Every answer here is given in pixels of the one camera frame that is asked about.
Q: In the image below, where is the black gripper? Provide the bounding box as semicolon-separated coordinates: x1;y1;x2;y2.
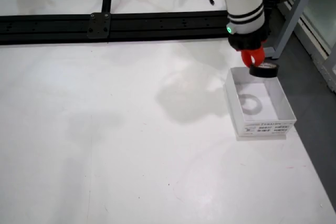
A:
227;22;271;68

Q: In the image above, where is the black tape roll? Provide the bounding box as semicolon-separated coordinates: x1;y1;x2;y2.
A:
248;62;280;79

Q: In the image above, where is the white cardboard bin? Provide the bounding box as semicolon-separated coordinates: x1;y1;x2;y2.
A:
223;67;298;141

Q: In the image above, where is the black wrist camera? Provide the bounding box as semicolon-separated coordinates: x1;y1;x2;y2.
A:
262;0;280;10

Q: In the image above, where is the black bracket plate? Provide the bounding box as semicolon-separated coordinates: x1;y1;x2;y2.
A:
87;12;110;39

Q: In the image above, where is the black aluminium rail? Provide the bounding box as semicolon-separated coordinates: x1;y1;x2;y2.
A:
0;9;230;46

